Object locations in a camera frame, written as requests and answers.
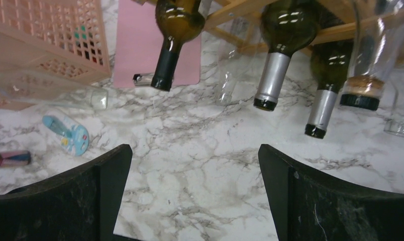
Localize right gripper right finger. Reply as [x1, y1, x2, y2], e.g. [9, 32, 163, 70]
[258, 144, 404, 240]

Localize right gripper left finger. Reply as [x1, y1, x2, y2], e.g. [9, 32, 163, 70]
[0, 144, 133, 240]

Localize clear glass bottle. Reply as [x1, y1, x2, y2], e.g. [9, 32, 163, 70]
[0, 71, 110, 111]

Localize pink capped small bottle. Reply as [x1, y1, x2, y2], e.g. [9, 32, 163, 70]
[0, 151, 31, 168]

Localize dark bottle silver neck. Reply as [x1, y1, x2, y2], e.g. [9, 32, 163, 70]
[253, 0, 320, 111]
[305, 40, 353, 139]

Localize clear bottle in rack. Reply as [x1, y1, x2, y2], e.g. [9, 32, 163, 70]
[216, 17, 261, 105]

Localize wooden wine rack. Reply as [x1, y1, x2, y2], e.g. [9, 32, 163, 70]
[132, 0, 404, 57]

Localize dark bottle black cap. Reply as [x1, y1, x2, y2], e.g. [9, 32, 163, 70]
[151, 1, 207, 91]

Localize light blue toy package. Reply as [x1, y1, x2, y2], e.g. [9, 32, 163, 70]
[42, 114, 89, 156]

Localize peach plastic organizer basket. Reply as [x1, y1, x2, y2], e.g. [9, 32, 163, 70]
[0, 1, 111, 110]

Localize pink clipboard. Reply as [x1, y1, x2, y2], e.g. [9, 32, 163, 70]
[113, 1, 201, 88]

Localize large clear glass jar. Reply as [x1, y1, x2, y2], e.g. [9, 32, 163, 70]
[340, 1, 404, 111]

